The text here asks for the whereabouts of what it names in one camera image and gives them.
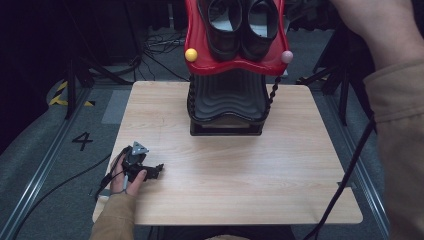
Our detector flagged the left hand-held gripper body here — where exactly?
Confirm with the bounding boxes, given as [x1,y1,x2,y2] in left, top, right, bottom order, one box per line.
[120,141,151,183]

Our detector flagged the bundle of floor cables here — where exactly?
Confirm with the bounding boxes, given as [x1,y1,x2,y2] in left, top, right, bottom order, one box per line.
[142,29,190,82]

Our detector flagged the person's left hand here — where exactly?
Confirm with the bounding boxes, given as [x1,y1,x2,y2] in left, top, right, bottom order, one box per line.
[109,153,148,198]

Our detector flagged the black leather shoe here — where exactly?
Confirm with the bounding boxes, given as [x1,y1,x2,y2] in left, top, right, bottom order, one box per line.
[197,0,248,63]
[239,0,280,63]

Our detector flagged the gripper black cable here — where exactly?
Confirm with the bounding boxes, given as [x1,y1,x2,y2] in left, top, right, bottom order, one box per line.
[9,145,132,240]
[301,115,378,240]

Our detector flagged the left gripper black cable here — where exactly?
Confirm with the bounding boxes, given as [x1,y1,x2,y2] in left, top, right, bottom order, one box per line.
[9,145,132,240]

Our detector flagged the person's dark trousers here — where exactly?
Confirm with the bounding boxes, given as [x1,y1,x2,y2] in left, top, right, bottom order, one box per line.
[156,225,298,240]

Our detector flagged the person's right hand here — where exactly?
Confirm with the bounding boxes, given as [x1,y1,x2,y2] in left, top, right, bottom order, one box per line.
[330,0,424,70]

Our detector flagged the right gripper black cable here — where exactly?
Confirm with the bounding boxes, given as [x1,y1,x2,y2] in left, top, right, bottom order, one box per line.
[301,115,378,240]

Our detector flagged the black metal stand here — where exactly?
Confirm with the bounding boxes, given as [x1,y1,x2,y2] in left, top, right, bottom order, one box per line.
[295,19,375,127]
[64,54,135,120]

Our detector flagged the red and black shoe rack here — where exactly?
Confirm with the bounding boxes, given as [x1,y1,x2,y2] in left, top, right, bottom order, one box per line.
[184,0,295,137]

